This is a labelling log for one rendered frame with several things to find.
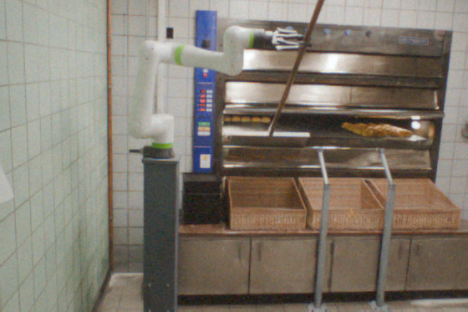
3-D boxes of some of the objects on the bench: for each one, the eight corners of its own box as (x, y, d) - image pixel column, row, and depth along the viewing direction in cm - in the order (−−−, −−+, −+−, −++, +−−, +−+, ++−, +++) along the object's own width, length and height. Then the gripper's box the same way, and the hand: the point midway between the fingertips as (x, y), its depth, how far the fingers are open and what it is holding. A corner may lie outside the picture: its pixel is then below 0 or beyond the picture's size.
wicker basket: (364, 209, 368) (367, 177, 363) (424, 208, 375) (429, 177, 371) (391, 230, 320) (395, 194, 316) (460, 228, 328) (465, 194, 323)
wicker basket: (224, 208, 356) (225, 176, 352) (291, 208, 362) (293, 176, 357) (229, 230, 308) (231, 192, 304) (306, 230, 314) (308, 193, 310)
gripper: (261, 31, 216) (307, 33, 218) (263, 57, 209) (311, 59, 212) (264, 21, 210) (312, 23, 212) (266, 48, 203) (315, 50, 205)
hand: (304, 41), depth 211 cm, fingers closed on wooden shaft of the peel, 3 cm apart
